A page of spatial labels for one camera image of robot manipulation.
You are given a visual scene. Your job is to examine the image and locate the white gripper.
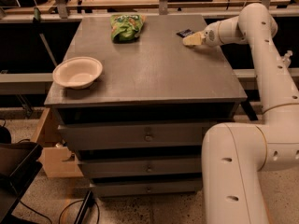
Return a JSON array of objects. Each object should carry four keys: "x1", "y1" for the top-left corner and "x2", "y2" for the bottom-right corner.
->
[{"x1": 183, "y1": 25, "x2": 219, "y2": 47}]

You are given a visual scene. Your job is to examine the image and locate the dark blue rxbar wrapper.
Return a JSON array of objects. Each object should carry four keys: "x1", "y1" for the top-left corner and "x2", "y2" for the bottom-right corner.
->
[{"x1": 177, "y1": 29, "x2": 194, "y2": 38}]

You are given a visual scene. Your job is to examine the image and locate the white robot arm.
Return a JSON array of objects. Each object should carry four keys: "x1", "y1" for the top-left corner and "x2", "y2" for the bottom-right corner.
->
[{"x1": 183, "y1": 3, "x2": 299, "y2": 224}]

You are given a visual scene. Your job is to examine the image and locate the white paper bowl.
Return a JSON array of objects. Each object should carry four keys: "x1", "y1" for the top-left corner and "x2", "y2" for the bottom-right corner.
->
[{"x1": 52, "y1": 57, "x2": 103, "y2": 90}]

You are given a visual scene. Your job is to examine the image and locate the green chip bag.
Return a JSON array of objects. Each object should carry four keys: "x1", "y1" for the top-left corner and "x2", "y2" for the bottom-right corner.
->
[{"x1": 110, "y1": 14, "x2": 146, "y2": 43}]

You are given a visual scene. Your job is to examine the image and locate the clear sanitizer bottle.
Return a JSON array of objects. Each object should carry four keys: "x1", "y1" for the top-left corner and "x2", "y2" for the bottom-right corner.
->
[{"x1": 281, "y1": 50, "x2": 293, "y2": 68}]

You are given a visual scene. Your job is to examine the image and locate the grey top drawer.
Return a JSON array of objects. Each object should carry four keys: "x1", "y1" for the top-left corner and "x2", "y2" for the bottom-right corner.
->
[{"x1": 58, "y1": 122, "x2": 214, "y2": 150}]

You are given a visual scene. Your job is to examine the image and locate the grey drawer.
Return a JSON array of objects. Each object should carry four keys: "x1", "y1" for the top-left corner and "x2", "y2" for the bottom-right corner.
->
[
  {"x1": 78, "y1": 156, "x2": 201, "y2": 178},
  {"x1": 58, "y1": 122, "x2": 214, "y2": 150},
  {"x1": 92, "y1": 177, "x2": 203, "y2": 198}
]

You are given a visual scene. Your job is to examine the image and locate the grey drawer cabinet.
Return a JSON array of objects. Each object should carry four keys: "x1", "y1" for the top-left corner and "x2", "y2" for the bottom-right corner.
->
[{"x1": 45, "y1": 15, "x2": 247, "y2": 185}]

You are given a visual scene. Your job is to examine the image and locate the grey middle drawer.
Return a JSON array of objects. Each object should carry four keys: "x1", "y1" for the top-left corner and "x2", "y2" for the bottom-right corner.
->
[{"x1": 78, "y1": 156, "x2": 201, "y2": 178}]

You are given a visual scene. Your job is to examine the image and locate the grey bottom drawer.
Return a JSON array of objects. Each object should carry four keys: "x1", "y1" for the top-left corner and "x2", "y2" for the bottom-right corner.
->
[{"x1": 92, "y1": 177, "x2": 203, "y2": 198}]

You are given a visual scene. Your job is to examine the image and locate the wooden crate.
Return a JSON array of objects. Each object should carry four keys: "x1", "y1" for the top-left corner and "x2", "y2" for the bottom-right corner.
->
[{"x1": 31, "y1": 108, "x2": 83, "y2": 178}]

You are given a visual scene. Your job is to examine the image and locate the black tray stand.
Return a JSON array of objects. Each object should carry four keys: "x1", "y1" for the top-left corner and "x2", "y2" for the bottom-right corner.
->
[{"x1": 0, "y1": 142, "x2": 43, "y2": 224}]

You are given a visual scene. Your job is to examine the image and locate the black floor cable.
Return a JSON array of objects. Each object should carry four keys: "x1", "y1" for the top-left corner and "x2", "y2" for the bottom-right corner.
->
[{"x1": 12, "y1": 184, "x2": 101, "y2": 224}]

